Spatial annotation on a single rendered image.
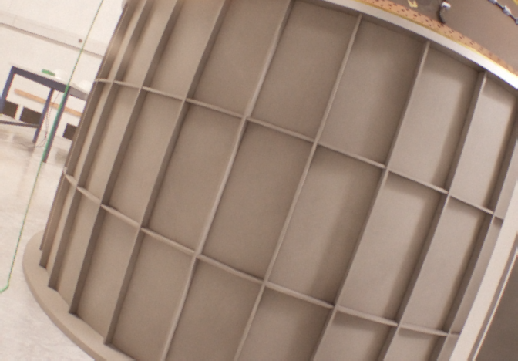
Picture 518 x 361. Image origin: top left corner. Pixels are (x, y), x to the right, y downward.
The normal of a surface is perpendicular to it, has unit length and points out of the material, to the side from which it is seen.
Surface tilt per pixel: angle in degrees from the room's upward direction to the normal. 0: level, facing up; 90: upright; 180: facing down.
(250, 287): 90
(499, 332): 90
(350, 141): 90
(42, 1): 90
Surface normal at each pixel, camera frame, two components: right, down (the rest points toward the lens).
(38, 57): 0.07, 0.03
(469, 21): 0.34, -0.37
